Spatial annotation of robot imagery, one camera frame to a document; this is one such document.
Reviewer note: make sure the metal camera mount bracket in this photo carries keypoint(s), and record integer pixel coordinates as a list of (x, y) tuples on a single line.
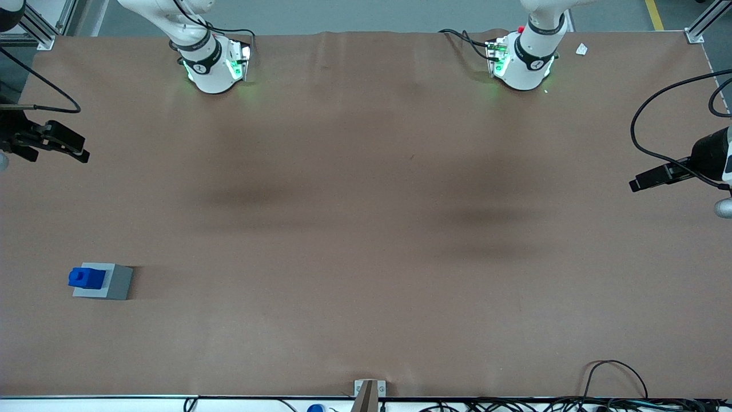
[(369, 395)]

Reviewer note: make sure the gray square base block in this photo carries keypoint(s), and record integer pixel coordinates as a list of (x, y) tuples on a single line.
[(119, 281)]

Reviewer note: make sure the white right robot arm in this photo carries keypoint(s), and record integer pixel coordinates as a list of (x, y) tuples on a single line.
[(211, 74)]

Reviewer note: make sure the white paper scrap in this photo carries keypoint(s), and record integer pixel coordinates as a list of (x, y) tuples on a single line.
[(581, 49)]

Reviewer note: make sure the brown table cover mat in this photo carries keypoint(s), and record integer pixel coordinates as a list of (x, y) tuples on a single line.
[(366, 229)]

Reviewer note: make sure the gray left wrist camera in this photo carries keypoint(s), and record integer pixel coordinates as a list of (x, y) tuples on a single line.
[(724, 208)]

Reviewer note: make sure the aluminium frame profile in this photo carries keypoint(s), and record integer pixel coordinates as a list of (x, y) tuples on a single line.
[(704, 26), (40, 28)]

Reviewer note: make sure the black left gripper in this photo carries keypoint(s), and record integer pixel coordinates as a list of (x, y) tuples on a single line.
[(705, 153)]

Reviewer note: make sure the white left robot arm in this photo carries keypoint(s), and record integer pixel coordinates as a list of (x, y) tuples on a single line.
[(523, 71)]

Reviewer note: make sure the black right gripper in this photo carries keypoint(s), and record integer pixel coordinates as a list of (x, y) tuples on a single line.
[(12, 130)]

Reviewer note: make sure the blue plastic part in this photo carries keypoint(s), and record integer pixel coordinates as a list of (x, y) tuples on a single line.
[(88, 278)]

